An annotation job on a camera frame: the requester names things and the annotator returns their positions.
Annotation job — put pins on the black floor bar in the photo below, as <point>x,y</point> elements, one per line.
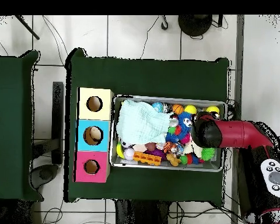
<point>57,116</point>

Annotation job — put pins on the yellow ball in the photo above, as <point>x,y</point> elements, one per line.
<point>190,109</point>
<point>212,109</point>

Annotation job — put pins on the grey rounded floor base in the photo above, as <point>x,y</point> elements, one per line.
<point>45,173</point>

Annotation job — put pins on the black rod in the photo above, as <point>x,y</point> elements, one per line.
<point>28,27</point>

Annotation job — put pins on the blue spiky toy with eyes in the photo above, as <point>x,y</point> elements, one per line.
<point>183,116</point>

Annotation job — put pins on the large green spiky ball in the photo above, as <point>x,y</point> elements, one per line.
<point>208,154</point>

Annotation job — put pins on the globe print ball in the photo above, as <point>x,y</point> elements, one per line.
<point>157,107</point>

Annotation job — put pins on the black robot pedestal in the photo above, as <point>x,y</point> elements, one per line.
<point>140,214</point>

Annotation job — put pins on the dark green cloth side table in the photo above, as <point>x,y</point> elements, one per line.
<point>9,116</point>

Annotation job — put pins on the orange plastic tray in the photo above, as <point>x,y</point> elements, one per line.
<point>147,158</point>

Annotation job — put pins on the dark green tablecloth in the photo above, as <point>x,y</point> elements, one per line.
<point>142,77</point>

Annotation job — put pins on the silver mesh bin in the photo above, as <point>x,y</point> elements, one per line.
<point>214,165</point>

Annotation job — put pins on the tiger plush toy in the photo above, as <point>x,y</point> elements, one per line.
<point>169,147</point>

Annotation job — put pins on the cream muslin cloth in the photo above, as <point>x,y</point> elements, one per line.
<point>191,151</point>

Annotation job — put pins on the wooden three-hole box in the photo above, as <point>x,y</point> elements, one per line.
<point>100,115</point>

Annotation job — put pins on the small basketball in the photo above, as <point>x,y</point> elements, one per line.
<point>178,109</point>

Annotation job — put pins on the mint muslin cloth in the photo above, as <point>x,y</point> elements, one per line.
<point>140,123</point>

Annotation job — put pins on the black round lamp base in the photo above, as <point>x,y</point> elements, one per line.
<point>194,24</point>

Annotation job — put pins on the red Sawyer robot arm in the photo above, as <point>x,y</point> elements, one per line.
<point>235,134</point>

